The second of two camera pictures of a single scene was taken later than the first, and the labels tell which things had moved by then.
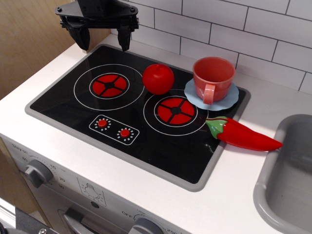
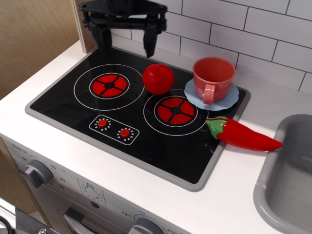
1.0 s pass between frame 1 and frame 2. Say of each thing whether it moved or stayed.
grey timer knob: stayed
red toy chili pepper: stayed
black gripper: moved
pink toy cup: stayed
